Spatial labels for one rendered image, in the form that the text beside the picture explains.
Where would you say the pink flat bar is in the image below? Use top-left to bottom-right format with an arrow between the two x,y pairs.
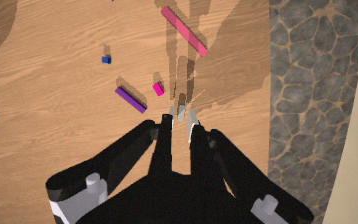
161,6 -> 208,57

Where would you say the short magenta rod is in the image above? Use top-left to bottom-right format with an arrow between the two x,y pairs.
153,83 -> 164,97

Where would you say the purple rod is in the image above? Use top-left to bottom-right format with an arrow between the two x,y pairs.
115,87 -> 147,114

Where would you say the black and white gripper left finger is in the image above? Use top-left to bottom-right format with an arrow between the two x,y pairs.
45,105 -> 176,224

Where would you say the small blue cube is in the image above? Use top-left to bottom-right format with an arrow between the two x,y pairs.
102,56 -> 111,64

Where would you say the grey rod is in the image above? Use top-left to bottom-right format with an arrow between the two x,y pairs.
177,104 -> 186,122

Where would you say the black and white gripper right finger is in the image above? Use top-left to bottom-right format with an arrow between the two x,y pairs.
186,108 -> 314,224

